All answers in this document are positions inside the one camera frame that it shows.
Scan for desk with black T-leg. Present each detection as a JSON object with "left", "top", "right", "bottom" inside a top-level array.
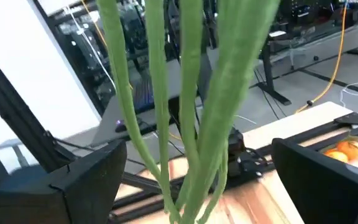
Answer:
[{"left": 253, "top": 0, "right": 358, "bottom": 106}]

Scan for green onion stalks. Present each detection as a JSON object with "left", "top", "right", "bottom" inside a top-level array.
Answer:
[{"left": 96, "top": 0, "right": 281, "bottom": 224}]

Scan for black aluminium mast beam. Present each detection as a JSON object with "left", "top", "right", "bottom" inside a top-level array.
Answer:
[{"left": 0, "top": 43, "right": 77, "bottom": 174}]

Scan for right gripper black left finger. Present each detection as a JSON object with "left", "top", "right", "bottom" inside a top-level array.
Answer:
[{"left": 0, "top": 139, "right": 128, "bottom": 224}]

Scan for black RGB computer mouse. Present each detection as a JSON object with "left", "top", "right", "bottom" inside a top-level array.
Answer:
[{"left": 115, "top": 119, "right": 136, "bottom": 133}]

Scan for black computer tower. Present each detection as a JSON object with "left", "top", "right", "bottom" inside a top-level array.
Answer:
[{"left": 54, "top": 0, "right": 149, "bottom": 108}]

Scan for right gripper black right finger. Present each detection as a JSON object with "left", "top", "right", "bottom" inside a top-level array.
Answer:
[{"left": 271, "top": 137, "right": 358, "bottom": 224}]

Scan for black backlit keyboard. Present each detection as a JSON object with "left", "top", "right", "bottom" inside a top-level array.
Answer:
[{"left": 131, "top": 73, "right": 155, "bottom": 114}]

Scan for orange floor cable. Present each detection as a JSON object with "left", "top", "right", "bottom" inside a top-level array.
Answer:
[{"left": 293, "top": 0, "right": 349, "bottom": 114}]

